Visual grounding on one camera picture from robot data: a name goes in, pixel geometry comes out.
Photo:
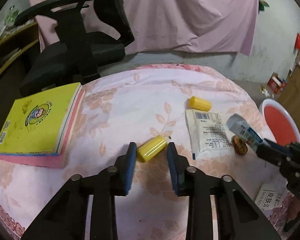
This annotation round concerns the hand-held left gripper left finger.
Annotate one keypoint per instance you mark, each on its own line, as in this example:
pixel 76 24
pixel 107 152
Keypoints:
pixel 130 166

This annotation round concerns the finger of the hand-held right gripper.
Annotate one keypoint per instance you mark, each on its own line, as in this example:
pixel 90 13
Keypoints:
pixel 273 143
pixel 270 153

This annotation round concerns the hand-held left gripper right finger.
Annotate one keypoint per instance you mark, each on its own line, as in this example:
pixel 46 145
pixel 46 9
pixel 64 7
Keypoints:
pixel 173 171

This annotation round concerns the red bucket with white rim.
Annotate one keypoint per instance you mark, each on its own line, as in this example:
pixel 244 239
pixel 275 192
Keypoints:
pixel 280 122

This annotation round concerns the yellow plastic cap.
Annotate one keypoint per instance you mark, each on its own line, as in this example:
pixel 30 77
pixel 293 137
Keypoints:
pixel 200 103
pixel 151 148

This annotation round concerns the brown round scrap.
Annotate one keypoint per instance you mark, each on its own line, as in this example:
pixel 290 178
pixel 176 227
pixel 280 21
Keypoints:
pixel 240 149

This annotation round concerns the white blue tube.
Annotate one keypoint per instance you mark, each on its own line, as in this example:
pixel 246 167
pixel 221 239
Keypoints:
pixel 242 128

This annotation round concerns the white label packet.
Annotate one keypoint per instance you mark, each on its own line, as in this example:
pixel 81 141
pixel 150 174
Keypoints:
pixel 266 197

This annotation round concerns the white printed sachet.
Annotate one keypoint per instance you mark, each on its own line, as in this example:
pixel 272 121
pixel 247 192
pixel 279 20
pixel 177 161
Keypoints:
pixel 207 135

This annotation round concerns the white paper scraps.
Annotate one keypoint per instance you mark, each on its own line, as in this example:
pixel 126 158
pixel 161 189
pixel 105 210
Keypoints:
pixel 265 91

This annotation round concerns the wooden cabinet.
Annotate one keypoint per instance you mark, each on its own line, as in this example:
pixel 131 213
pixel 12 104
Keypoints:
pixel 297 87

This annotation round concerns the floral pink blanket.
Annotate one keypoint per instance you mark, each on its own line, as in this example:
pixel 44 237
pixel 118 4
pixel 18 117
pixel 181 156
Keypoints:
pixel 130 105

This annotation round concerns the red cardboard box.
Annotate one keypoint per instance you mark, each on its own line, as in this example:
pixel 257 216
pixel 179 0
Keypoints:
pixel 275 82

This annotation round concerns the pink book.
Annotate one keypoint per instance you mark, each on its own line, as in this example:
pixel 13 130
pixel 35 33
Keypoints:
pixel 52 161

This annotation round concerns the red hanging ornament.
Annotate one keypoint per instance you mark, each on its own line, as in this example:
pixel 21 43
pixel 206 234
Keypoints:
pixel 298 41

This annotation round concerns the yellow book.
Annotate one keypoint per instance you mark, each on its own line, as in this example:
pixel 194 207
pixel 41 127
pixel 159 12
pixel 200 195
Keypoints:
pixel 35 120

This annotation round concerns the black office chair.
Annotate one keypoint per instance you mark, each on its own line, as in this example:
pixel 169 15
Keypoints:
pixel 77 57

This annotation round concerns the green hat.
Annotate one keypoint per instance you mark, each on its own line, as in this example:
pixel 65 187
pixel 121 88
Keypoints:
pixel 264 4

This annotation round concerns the pink hanging cloth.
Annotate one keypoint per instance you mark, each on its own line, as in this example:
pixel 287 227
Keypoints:
pixel 190 17

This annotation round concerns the wooden desk with shelves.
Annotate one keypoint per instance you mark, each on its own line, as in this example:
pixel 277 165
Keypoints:
pixel 15 40

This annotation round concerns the pile of papers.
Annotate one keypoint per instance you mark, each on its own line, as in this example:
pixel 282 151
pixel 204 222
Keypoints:
pixel 2 31

